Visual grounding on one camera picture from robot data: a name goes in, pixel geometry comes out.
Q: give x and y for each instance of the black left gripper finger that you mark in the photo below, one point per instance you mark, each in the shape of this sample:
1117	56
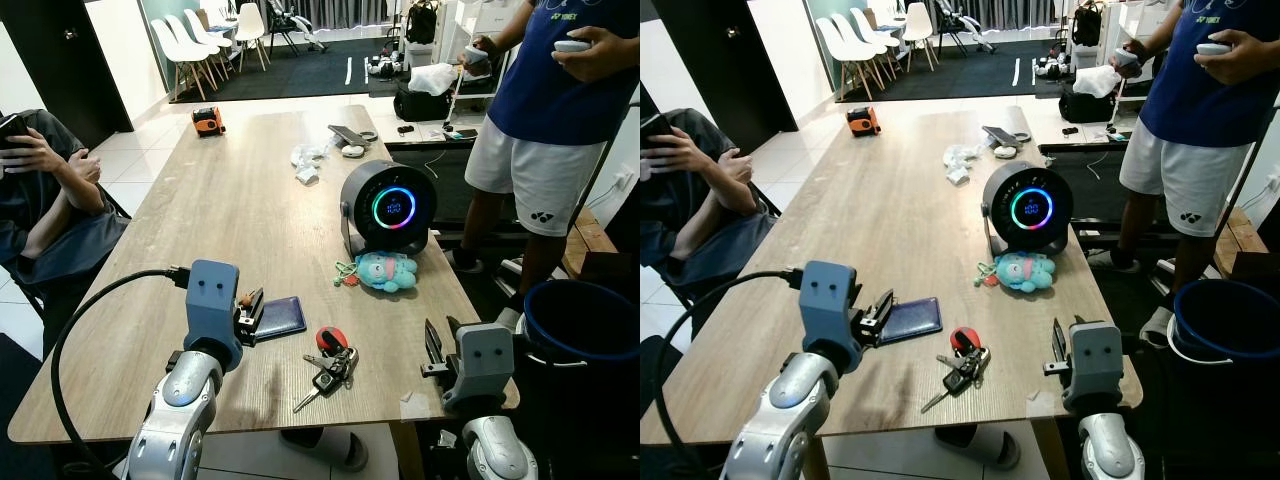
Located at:
245	298
886	305
870	306
259	305

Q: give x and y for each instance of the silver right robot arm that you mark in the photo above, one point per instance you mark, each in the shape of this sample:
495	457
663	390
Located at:
497	450
1110	450

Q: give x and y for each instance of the dark blue wallet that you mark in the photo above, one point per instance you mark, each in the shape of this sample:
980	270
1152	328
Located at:
281	317
912	320

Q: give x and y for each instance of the light blue plush toy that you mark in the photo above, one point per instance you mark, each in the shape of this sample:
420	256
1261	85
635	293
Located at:
1022	272
385	272

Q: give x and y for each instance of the wooden table leg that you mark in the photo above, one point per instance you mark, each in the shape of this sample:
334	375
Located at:
1048	450
408	450

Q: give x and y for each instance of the key bunch with red fob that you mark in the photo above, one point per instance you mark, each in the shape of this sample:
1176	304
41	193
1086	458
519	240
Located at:
331	362
962	362

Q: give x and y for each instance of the black bin with blue rim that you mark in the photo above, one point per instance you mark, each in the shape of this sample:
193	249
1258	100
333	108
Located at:
1225	400
580	400

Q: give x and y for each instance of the small crumpled white tissue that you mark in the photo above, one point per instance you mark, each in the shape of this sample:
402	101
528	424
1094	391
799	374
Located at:
958	176
308	175

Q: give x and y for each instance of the black treadmill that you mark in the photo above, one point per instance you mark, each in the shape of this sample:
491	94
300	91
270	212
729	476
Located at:
1085	180
435	180

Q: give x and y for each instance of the large crumpled white tissue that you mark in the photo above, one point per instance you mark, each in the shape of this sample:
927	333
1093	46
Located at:
308	154
962	154

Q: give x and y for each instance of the low wooden bench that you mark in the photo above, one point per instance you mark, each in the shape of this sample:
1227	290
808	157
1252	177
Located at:
1245	240
592	240

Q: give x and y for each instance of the orange and black tape measure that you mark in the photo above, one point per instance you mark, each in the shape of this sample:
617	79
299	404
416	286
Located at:
208	122
862	122

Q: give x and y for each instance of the small white round case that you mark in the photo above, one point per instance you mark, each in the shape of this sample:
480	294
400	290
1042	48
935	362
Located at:
353	151
1005	151

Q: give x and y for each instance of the person in dark grey shirt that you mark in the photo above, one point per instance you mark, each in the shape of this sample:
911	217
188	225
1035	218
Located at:
55	215
700	215

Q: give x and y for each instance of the black duffel bag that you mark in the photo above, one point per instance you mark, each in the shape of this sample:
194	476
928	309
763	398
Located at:
1085	104
420	104

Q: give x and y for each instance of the dark grey carpet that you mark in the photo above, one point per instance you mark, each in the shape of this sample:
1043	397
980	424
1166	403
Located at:
965	70
300	70

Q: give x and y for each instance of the white plastic bag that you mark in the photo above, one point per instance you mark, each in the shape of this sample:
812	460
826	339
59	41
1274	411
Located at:
1097	80
432	78

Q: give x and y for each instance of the person in blue shirt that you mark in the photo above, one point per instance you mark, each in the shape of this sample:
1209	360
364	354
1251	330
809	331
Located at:
1200	100
555	100

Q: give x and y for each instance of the small white floor machine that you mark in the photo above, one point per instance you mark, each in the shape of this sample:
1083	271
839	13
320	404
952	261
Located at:
385	66
1050	66

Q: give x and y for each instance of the white plastic chair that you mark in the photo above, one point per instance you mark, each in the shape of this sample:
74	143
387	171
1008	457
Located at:
188	38
917	25
251	25
853	38
168	50
208	30
833	50
873	30

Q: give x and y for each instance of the grey handheld controller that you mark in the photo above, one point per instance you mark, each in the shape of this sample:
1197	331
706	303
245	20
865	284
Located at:
477	58
1127	58

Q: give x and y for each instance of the black door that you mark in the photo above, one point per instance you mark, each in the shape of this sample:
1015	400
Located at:
70	60
735	60

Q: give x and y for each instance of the black handheld phone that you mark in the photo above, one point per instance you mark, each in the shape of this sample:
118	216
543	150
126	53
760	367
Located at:
655	125
12	125

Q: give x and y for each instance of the black backpack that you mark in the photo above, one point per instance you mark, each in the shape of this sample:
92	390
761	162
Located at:
422	22
1087	22

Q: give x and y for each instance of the white handheld controller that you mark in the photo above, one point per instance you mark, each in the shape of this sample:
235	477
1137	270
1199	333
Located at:
1214	46
571	45

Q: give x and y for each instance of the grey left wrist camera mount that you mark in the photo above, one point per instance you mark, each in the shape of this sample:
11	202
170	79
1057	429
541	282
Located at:
828	305
212	300

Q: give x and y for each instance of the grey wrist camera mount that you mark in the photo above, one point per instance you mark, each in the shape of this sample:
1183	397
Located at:
212	300
828	305
1095	360
485	360

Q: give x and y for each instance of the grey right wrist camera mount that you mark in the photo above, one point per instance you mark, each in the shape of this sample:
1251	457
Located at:
485	360
1095	360

